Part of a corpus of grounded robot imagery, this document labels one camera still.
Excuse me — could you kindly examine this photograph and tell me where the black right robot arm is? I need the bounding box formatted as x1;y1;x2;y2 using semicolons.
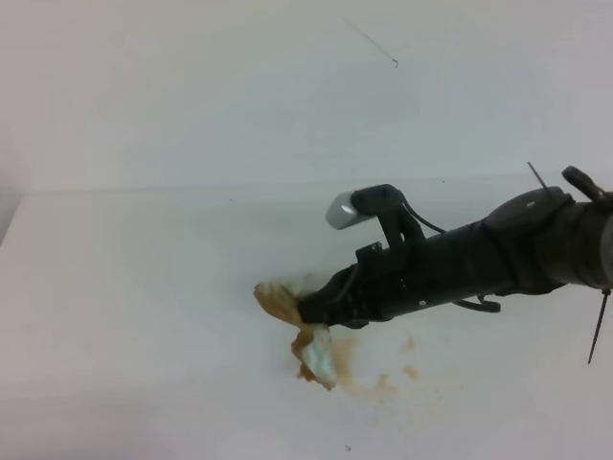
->
298;167;612;329

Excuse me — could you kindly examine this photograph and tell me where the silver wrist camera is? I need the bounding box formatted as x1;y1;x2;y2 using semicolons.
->
325;184;427;250

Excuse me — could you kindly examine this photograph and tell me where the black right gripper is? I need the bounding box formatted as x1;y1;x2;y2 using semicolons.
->
298;218;515;329

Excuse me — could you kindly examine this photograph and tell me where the brown coffee stain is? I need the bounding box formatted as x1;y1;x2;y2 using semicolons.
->
294;334;444;399

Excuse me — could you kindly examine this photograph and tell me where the black camera cable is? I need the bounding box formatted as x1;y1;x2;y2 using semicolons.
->
401;198;446;236

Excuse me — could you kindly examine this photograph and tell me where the black zip tie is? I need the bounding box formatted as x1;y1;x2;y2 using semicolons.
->
587;287;611;364

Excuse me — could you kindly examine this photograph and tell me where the green coffee-stained rag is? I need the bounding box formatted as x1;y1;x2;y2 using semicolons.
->
253;281;338;391

